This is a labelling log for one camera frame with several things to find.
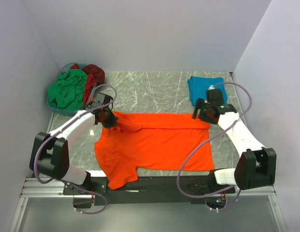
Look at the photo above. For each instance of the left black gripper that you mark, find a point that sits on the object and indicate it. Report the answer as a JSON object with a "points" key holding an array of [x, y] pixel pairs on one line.
{"points": [[112, 121]]}

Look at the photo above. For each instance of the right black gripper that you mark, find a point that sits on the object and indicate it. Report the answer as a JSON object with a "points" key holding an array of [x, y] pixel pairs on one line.
{"points": [[200, 105]]}

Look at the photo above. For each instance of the orange t shirt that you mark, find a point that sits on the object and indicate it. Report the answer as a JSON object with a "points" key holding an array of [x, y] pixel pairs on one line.
{"points": [[148, 141]]}

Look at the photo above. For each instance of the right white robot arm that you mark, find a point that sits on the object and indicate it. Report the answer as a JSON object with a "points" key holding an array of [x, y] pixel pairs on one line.
{"points": [[257, 165]]}

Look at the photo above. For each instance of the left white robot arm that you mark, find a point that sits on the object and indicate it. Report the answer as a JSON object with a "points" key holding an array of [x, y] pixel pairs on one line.
{"points": [[50, 152]]}

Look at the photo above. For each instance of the folded blue t shirt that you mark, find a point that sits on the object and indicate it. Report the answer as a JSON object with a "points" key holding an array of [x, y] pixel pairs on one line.
{"points": [[199, 85]]}

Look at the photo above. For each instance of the blue plastic basket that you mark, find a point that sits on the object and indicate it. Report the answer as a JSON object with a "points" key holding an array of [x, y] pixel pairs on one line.
{"points": [[62, 71]]}

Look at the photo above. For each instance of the dark red t shirt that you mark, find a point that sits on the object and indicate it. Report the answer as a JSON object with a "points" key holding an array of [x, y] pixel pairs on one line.
{"points": [[95, 77]]}

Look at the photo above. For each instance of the green t shirt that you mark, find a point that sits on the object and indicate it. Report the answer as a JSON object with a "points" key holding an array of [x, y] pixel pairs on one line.
{"points": [[67, 92]]}

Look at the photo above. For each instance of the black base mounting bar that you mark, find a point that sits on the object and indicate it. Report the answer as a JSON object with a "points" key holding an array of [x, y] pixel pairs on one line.
{"points": [[160, 189]]}

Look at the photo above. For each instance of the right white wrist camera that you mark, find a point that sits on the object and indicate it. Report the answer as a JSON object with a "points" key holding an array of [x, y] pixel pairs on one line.
{"points": [[212, 87]]}

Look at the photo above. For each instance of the aluminium frame rail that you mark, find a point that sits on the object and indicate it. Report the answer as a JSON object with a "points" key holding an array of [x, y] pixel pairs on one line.
{"points": [[54, 189]]}

